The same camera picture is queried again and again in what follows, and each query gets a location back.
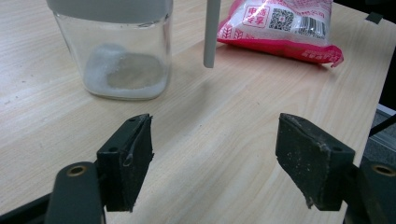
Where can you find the pink and white plastic bag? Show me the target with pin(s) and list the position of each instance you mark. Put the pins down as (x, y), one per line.
(280, 34)

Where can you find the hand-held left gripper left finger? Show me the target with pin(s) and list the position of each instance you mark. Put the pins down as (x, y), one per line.
(124, 168)

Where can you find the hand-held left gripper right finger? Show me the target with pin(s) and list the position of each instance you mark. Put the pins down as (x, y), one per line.
(311, 168)

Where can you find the black tape strip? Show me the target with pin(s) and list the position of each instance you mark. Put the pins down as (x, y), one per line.
(374, 17)

